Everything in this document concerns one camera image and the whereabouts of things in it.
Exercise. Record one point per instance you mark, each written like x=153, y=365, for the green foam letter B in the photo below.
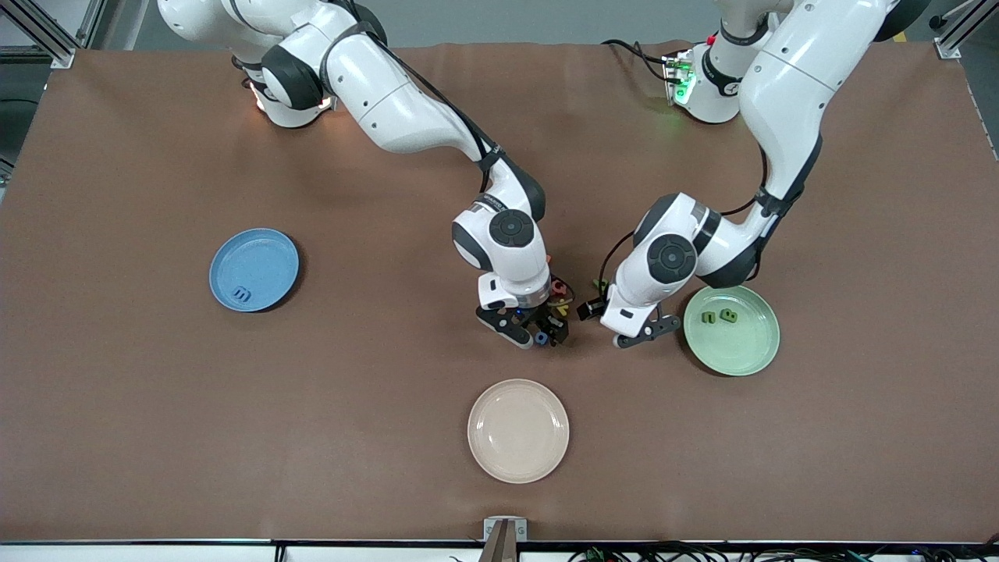
x=730, y=315

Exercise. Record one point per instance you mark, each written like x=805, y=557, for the blue foam letter m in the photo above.
x=243, y=290

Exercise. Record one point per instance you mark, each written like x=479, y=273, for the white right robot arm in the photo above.
x=406, y=109

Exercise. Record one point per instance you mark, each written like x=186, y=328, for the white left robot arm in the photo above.
x=796, y=86

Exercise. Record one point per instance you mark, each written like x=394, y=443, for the pink foam letter Q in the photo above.
x=562, y=290

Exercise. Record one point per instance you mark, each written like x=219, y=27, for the beige plate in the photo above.
x=518, y=431

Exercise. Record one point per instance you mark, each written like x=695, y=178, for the green plate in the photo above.
x=741, y=347

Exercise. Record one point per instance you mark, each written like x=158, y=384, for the blue plate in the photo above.
x=257, y=257

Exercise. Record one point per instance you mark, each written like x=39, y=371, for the metal bracket with bar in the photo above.
x=503, y=538

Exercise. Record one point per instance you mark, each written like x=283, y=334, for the aluminium frame profile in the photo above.
x=47, y=35
x=948, y=39

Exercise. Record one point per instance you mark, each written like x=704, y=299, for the white table edge rail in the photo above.
x=117, y=554

